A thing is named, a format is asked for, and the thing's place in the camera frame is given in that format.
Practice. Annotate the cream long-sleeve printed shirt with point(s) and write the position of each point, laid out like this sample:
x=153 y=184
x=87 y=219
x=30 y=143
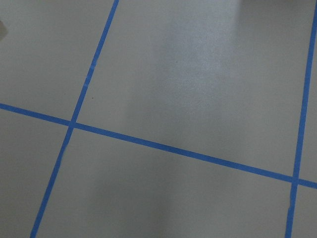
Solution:
x=3 y=30

